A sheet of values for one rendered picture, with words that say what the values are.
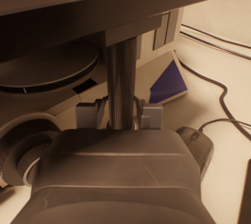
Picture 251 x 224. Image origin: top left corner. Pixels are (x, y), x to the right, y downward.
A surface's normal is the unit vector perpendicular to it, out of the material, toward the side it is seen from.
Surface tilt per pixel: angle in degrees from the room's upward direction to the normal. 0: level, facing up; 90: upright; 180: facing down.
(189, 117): 0
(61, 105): 53
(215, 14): 90
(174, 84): 48
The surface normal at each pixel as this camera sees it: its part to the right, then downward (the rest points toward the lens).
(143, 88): 0.53, -0.15
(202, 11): -0.71, 0.44
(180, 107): 0.02, -0.76
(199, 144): 0.39, -0.76
